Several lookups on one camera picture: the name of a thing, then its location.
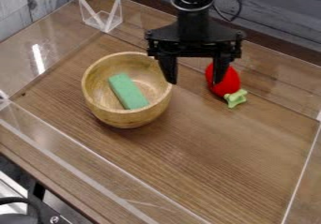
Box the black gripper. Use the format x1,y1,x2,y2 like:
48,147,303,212
145,9,243,84

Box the clear acrylic corner bracket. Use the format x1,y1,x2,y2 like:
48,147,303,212
77,0,123,34

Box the brown wooden bowl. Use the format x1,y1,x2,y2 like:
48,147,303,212
81,52,172,128

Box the green rectangular block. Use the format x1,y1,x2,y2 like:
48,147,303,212
108,73,149,110

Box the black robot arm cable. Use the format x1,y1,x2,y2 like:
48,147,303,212
210,0,243,23

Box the red toy strawberry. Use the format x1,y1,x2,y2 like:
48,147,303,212
204,63,248,109

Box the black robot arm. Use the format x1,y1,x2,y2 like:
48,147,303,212
145,0,246,85

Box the black cable bottom left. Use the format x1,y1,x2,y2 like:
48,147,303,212
0,196,42,224

